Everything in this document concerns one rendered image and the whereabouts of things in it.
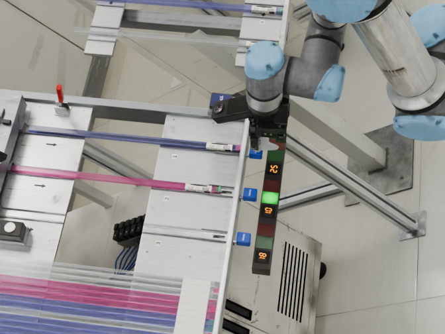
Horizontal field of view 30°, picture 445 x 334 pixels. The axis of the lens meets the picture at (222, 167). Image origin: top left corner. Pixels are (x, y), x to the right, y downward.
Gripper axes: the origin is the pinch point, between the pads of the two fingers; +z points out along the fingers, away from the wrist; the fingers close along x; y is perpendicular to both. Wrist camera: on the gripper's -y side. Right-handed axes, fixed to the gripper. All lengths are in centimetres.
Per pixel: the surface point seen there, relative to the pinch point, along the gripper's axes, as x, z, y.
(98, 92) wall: 130, 185, -100
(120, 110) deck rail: 7.9, 2.9, -33.8
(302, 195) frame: 11.1, 43.5, 11.3
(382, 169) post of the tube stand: 33, 64, 35
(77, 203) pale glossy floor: 66, 184, -95
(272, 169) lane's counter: -3.6, 3.8, 4.3
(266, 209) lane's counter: -13.7, 3.8, 4.1
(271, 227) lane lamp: -18.1, 3.7, 5.6
